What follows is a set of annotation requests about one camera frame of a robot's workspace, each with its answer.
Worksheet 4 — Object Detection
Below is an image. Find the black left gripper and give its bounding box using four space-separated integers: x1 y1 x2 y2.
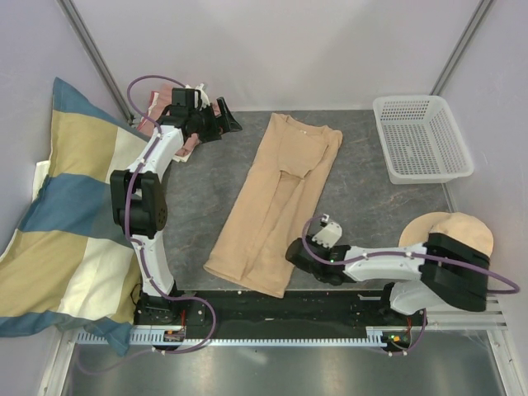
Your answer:
188 99 241 145

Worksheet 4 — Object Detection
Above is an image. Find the beige t shirt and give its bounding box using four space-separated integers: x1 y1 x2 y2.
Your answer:
204 113 342 298

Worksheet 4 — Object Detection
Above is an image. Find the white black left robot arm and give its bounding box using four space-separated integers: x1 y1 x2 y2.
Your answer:
110 85 243 324

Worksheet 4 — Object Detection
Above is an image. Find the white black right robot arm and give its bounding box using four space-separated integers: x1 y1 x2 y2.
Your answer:
285 233 489 325

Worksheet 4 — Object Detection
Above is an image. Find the folded pink t shirt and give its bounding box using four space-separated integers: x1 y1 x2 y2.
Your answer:
139 83 203 162

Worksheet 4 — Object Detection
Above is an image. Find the beige bucket hat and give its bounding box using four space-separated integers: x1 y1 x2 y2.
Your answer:
398 212 494 257

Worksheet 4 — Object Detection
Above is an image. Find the white plastic basket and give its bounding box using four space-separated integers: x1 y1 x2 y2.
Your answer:
373 95 474 185

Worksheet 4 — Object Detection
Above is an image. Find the blue yellow striped pillow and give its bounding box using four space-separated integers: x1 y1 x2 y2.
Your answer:
1 78 148 356

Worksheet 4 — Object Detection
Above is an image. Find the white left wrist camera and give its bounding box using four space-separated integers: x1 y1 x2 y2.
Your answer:
185 83 210 110

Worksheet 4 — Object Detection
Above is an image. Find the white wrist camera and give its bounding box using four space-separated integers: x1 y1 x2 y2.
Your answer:
185 83 210 110
312 214 342 248

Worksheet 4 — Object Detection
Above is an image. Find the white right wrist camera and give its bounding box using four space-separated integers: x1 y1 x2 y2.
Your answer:
312 214 342 248

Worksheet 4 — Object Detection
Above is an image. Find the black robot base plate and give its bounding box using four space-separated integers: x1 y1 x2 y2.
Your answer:
134 290 426 338

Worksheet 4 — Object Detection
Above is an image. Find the grey slotted cable duct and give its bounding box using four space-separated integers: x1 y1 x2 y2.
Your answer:
73 325 410 347

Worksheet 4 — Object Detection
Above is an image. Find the aluminium rail right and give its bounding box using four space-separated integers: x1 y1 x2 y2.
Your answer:
427 297 507 331

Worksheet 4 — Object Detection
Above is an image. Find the left aluminium frame post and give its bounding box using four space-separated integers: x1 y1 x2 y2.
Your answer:
56 0 135 125

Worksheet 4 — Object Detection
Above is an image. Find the aluminium frame post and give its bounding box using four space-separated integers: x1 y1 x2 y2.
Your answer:
430 0 496 96
56 0 135 125

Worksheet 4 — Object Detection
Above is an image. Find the right aluminium frame post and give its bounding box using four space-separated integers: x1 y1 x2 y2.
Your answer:
430 0 496 96

